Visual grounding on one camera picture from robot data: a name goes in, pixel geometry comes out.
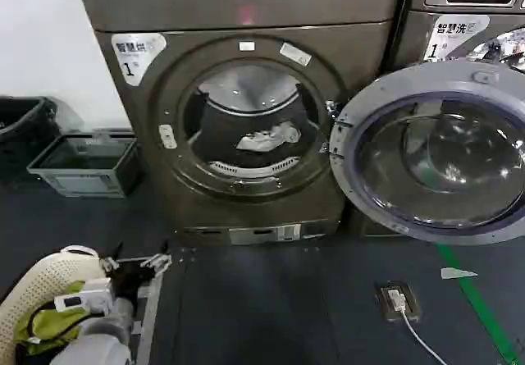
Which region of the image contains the white crumpled cloth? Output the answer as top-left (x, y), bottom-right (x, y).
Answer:
top-left (235, 121), bottom-right (302, 153)

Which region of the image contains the grey front-load dryer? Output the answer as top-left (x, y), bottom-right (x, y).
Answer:
top-left (71, 0), bottom-right (407, 247)

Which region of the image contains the black garment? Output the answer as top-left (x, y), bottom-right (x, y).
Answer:
top-left (186, 100), bottom-right (321, 169)

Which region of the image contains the grey plastic crate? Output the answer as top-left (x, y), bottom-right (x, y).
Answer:
top-left (26, 129), bottom-right (143, 198)

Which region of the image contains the green floor tape strip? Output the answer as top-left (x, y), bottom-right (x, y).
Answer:
top-left (434, 241), bottom-right (523, 365)

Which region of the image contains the metal floor socket box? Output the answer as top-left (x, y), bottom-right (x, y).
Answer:
top-left (375, 281), bottom-right (422, 323)

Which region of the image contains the white paper scrap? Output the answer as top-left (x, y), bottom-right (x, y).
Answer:
top-left (441, 267), bottom-right (479, 280)

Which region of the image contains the white power cable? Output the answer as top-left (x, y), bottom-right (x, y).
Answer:
top-left (386, 289), bottom-right (443, 365)

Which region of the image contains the green garment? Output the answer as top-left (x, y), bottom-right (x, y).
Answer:
top-left (14, 281), bottom-right (89, 345)

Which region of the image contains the cream perforated laundry basket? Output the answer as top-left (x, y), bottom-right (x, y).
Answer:
top-left (0, 244), bottom-right (120, 365)

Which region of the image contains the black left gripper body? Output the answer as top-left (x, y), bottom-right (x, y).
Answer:
top-left (108, 258), bottom-right (156, 301)

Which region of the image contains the black plastic bin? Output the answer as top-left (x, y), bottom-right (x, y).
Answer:
top-left (0, 96), bottom-right (85, 177)

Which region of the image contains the round glass dryer door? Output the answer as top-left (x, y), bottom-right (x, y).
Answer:
top-left (327, 63), bottom-right (525, 246)

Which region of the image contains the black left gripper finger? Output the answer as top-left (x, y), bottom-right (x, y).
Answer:
top-left (99, 240), bottom-right (125, 275)
top-left (140, 240), bottom-right (172, 271)

